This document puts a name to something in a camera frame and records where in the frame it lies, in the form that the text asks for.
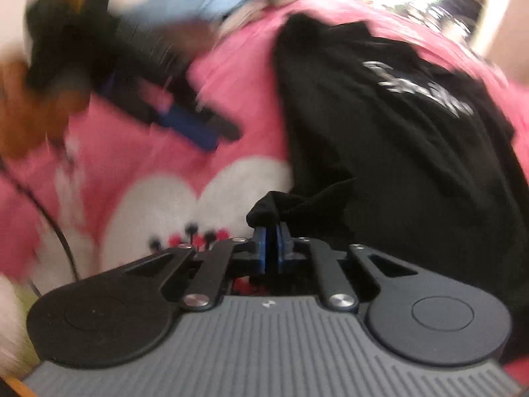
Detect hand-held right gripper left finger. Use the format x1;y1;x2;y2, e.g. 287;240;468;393
123;225;268;312

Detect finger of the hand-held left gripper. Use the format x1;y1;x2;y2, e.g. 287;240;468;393
156;103;218;154
193;107;243;142

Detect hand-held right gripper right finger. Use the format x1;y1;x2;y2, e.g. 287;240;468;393
275;223;418;311

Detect black t-shirt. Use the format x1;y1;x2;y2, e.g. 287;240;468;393
246;13;529;367

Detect person's left hand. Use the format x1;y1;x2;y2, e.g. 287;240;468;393
0;61;90;160

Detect pink floral blanket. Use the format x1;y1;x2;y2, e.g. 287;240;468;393
0;0;529;381

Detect black cable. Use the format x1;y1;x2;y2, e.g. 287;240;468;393
0;159;80;284

